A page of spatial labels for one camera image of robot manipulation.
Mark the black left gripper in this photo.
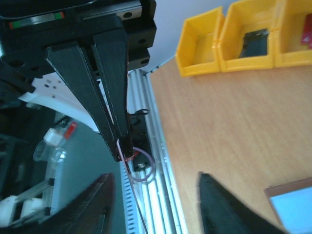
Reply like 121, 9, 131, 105
0, 0, 156, 161

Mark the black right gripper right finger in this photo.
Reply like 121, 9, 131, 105
198, 172, 284, 234

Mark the yellow bin near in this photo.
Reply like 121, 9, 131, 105
175, 6, 225, 77

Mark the yellow bin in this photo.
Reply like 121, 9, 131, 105
273, 0, 312, 67
175, 6, 225, 77
218, 0, 281, 72

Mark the red credit card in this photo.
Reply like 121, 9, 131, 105
301, 14, 312, 48
116, 139, 148, 234

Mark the brown leather card holder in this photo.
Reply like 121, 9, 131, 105
264, 177, 312, 234

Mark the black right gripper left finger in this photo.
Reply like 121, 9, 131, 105
0, 174, 115, 234

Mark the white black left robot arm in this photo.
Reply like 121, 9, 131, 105
0, 0, 156, 161

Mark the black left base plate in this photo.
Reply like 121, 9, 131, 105
128, 109, 155, 172

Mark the black card in bin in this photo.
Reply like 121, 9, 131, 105
238, 28, 269, 59

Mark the grey slotted cable duct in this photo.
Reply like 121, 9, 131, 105
120, 163, 145, 234

